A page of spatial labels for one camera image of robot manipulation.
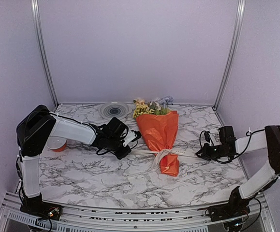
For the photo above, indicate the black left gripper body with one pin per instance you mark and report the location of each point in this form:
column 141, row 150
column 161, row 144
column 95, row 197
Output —
column 112, row 144

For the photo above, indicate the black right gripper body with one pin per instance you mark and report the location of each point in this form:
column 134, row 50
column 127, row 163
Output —
column 213, row 154

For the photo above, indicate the yellow daisy fake bunch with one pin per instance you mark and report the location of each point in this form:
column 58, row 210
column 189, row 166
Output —
column 142, row 109

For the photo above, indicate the cream ribbon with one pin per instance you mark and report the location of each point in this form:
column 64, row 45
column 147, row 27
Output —
column 159, row 155

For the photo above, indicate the brown orange wrapping paper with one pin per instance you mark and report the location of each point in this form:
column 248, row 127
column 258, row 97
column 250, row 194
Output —
column 159, row 132

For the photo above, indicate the pink rose fake stem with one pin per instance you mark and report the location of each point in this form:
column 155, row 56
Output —
column 139, row 101

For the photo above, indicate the green leafy fake stem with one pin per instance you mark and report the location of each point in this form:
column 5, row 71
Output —
column 155, row 108

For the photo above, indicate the blue fake flower stem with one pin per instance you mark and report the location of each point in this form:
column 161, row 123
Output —
column 165, row 101

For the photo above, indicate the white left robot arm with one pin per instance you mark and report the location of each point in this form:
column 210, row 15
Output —
column 35, row 129

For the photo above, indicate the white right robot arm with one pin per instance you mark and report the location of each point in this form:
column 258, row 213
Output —
column 264, row 141

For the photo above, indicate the grey ringed plate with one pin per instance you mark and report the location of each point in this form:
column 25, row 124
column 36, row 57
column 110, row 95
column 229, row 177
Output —
column 116, row 109

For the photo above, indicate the orange cup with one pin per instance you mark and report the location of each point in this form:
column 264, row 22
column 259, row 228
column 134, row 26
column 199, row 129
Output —
column 56, row 144

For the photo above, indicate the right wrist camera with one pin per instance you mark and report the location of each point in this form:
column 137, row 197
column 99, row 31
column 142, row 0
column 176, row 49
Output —
column 209, row 138

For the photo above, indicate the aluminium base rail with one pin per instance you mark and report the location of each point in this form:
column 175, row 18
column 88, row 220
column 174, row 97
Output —
column 74, row 218

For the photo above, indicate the aluminium frame post right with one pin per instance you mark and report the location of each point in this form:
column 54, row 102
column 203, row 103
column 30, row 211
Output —
column 232, row 51

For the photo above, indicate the aluminium frame post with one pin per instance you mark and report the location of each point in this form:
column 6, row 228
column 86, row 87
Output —
column 41, row 45
column 232, row 51

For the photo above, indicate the aluminium frame post left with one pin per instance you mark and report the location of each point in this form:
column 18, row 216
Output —
column 41, row 45

